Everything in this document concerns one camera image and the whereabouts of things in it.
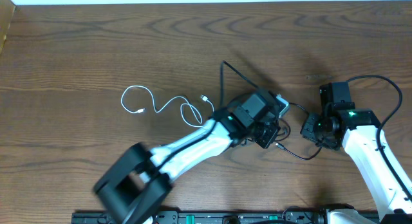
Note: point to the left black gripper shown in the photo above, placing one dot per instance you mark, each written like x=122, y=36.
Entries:
x=268, y=136

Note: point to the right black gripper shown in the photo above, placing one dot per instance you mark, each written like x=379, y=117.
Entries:
x=308, y=133

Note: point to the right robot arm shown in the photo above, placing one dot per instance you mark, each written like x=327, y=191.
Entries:
x=342, y=126

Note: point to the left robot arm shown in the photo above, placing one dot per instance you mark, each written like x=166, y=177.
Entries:
x=134, y=187

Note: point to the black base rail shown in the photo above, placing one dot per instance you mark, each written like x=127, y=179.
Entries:
x=294, y=215

